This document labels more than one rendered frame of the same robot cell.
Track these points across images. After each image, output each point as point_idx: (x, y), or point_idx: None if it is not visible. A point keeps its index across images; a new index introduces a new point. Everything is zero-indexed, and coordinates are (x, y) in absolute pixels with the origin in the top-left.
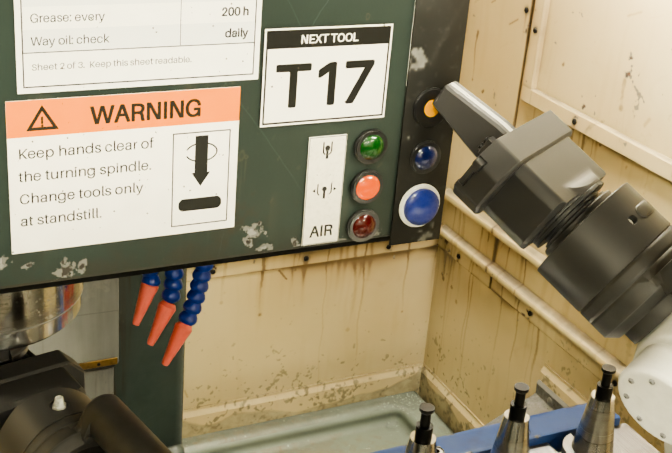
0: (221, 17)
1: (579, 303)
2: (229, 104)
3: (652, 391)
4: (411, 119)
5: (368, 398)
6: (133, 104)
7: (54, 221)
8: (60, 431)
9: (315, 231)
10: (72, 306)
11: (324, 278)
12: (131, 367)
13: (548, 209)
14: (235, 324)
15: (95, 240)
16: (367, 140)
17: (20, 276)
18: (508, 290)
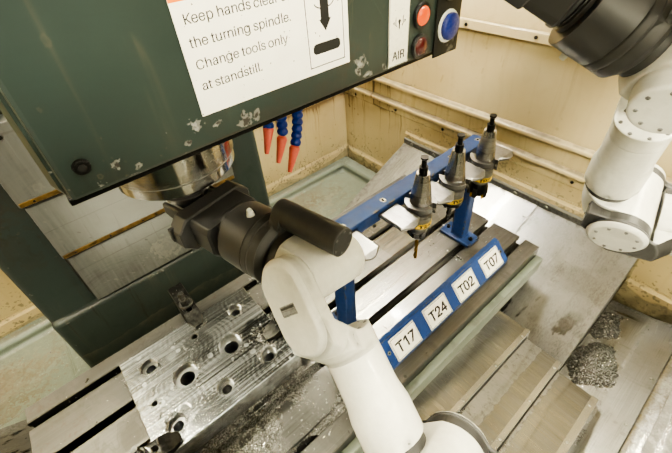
0: None
1: (597, 56)
2: None
3: (668, 100)
4: None
5: (329, 163)
6: None
7: (228, 80)
8: (260, 230)
9: (395, 55)
10: (231, 152)
11: (302, 118)
12: (239, 178)
13: None
14: (270, 147)
15: (262, 91)
16: None
17: (214, 133)
18: (383, 102)
